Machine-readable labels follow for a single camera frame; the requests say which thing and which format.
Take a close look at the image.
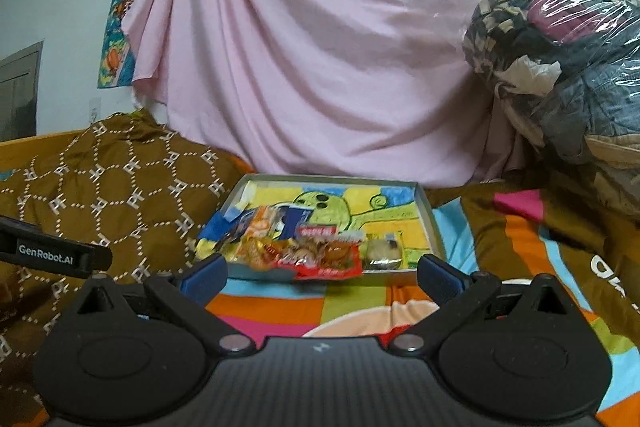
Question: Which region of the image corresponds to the brown patterned quilt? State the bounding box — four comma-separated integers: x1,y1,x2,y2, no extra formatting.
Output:
0,109,258,427

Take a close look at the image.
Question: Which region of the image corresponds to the pink hanging sheet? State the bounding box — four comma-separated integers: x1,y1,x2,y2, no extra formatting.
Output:
121,0,601,188

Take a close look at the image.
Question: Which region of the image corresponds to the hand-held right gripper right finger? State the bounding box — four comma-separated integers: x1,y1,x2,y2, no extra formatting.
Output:
387,253,574,354

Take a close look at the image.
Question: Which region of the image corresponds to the clear rice cracker bar packet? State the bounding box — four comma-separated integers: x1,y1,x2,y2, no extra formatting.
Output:
247,205,281,253

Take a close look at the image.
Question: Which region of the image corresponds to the colourful printed blanket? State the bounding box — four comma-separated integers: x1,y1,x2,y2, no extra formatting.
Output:
205,179,640,427

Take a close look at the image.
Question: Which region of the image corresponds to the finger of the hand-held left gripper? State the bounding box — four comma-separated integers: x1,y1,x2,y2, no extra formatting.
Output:
88,243,114,272

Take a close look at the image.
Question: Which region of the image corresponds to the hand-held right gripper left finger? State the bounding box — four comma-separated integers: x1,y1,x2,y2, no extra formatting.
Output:
70,253,258,354

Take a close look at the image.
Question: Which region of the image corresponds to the dark blue snack packet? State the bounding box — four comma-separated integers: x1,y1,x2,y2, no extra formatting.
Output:
277,204,313,240

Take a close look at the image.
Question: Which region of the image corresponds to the wall poster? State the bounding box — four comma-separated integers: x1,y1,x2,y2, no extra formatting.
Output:
97,0,148,88

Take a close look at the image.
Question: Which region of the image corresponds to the yellow snack packet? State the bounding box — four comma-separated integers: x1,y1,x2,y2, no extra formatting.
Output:
220,234,281,269

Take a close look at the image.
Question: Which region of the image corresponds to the grey tray with cartoon drawing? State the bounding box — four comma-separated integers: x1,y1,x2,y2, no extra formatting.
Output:
195,173,447,283

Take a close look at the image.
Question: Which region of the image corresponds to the plastic bag of clothes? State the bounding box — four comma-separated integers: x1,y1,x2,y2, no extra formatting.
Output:
395,0,640,228

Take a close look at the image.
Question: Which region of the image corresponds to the clear pastry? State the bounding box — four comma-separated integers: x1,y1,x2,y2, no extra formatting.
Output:
362,232,405,270

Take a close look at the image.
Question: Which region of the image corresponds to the red snack packet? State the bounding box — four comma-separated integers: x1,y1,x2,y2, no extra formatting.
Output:
277,227,364,282

